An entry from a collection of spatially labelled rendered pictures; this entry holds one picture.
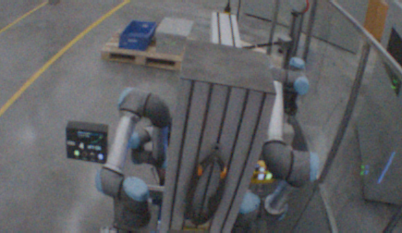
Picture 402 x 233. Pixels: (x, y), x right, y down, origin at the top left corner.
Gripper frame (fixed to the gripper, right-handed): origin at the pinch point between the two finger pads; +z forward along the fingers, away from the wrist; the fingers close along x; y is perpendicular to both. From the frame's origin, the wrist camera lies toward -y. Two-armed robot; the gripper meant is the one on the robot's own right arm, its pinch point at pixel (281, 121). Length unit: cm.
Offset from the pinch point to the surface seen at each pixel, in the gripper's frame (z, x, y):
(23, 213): 148, -174, -38
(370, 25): 110, 497, -654
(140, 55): 136, -68, -318
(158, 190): 63, -52, -12
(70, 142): 31, -105, -9
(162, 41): 116, -42, -325
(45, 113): 149, -180, -195
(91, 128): 23, -91, -13
